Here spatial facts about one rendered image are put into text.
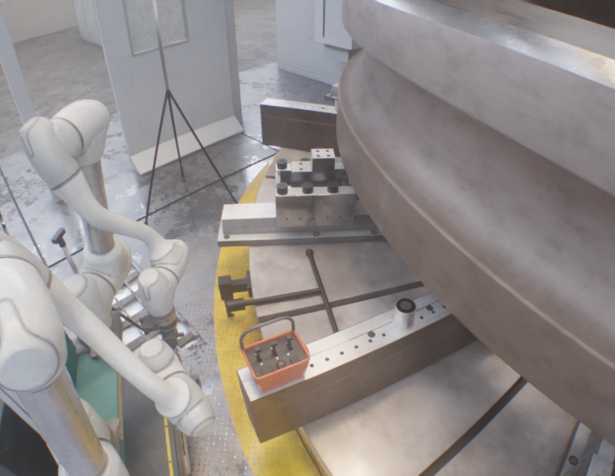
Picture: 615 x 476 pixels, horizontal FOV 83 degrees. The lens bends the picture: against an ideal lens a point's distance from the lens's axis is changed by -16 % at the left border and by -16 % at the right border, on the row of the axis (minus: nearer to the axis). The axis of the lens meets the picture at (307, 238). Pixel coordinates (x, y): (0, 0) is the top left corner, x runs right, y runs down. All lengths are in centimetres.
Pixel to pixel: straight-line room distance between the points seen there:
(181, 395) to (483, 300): 91
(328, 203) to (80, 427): 175
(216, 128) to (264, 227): 218
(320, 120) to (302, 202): 114
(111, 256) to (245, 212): 115
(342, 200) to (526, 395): 137
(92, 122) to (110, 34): 256
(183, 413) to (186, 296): 170
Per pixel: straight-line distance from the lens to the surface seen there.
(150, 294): 132
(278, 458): 205
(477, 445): 186
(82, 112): 126
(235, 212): 250
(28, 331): 63
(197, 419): 105
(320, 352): 150
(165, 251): 140
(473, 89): 114
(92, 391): 155
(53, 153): 116
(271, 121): 342
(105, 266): 156
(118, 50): 382
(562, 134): 101
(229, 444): 211
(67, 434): 89
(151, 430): 186
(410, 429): 181
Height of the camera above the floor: 194
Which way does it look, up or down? 40 degrees down
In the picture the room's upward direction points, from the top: straight up
